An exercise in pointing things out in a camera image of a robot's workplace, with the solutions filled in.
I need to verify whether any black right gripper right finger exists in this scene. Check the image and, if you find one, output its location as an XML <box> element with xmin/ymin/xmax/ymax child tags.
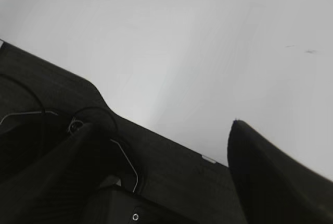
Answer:
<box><xmin>227</xmin><ymin>120</ymin><xmax>332</xmax><ymax>223</ymax></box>

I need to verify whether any black canvas bag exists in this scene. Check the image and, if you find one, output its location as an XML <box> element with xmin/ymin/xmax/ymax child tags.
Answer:
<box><xmin>1</xmin><ymin>43</ymin><xmax>246</xmax><ymax>223</ymax></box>

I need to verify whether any silver zipper pull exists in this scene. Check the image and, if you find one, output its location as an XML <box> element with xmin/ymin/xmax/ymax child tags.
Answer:
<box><xmin>67</xmin><ymin>117</ymin><xmax>84</xmax><ymax>134</ymax></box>

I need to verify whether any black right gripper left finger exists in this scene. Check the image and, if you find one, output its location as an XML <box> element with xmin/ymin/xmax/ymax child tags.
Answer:
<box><xmin>1</xmin><ymin>124</ymin><xmax>112</xmax><ymax>223</ymax></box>

